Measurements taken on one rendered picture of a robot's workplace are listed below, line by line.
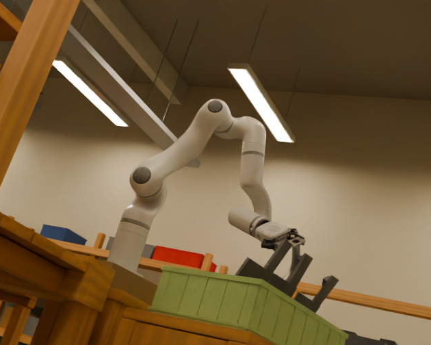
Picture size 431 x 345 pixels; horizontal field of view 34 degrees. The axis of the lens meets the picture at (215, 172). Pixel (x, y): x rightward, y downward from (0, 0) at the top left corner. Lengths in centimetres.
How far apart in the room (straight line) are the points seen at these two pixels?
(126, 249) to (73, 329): 46
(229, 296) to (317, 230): 584
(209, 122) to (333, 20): 480
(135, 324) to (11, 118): 78
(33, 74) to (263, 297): 94
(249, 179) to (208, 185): 607
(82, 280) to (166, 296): 28
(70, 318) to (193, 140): 86
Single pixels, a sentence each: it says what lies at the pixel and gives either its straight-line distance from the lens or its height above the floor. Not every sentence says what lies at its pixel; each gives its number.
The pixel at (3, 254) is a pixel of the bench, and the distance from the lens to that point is 216.
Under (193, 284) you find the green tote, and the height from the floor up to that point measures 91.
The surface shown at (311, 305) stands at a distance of 259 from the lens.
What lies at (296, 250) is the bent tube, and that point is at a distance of 247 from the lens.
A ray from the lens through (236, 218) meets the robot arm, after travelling 264.
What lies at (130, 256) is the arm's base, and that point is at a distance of 266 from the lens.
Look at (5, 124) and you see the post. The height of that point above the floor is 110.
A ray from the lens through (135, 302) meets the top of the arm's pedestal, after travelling 255.
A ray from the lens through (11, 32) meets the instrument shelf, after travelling 246.
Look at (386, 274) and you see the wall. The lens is 766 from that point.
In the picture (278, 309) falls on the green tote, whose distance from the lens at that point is 224.
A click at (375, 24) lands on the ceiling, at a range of 733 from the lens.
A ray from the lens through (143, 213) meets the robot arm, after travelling 269.
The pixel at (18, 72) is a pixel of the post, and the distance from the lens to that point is 205.
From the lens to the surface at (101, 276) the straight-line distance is 238.
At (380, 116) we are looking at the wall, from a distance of 844.
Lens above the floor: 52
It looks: 19 degrees up
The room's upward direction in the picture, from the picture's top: 18 degrees clockwise
